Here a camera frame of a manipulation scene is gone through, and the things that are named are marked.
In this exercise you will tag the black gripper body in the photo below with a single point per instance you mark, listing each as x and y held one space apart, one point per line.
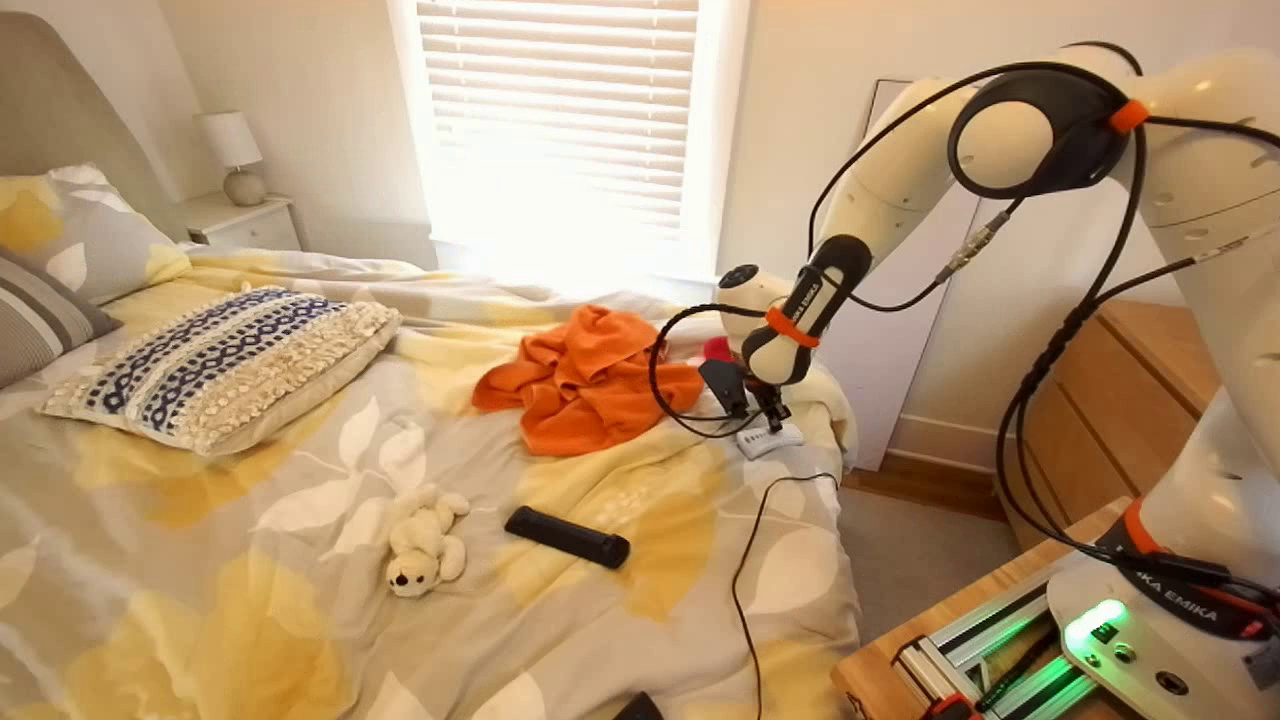
740 386

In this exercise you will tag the white remote control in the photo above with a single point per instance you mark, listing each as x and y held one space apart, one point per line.
773 441

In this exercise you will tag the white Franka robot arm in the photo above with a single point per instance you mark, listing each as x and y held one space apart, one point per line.
1200 174

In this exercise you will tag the black remote control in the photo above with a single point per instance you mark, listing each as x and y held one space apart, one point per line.
564 539

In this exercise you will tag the orange cloth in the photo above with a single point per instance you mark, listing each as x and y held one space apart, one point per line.
587 386

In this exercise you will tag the white wardrobe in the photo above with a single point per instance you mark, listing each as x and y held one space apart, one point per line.
935 361

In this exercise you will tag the black puck-shaped device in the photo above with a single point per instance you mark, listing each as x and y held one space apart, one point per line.
640 709

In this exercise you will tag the white window blinds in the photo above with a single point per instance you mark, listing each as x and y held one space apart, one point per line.
561 120

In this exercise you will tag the orange black clamp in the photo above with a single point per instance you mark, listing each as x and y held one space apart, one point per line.
944 705

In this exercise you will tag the wooden dresser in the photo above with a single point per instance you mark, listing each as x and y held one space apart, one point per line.
1123 402

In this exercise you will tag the white plush toy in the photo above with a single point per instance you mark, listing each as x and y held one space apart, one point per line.
423 543

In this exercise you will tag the white nightstand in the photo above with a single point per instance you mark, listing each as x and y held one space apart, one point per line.
243 227

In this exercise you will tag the blue white patterned pillow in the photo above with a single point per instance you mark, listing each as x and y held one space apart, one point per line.
213 364

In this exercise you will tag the white table lamp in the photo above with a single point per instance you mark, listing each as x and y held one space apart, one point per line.
239 145

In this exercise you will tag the grey yellow leaf-print pillow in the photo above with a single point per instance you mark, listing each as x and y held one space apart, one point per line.
83 232

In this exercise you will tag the grey striped pillow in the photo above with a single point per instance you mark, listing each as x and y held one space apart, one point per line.
45 322

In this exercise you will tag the grey upholstered headboard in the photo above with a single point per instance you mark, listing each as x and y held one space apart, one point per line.
64 92

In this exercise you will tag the aluminium frame rails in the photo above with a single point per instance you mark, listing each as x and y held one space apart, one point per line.
994 653

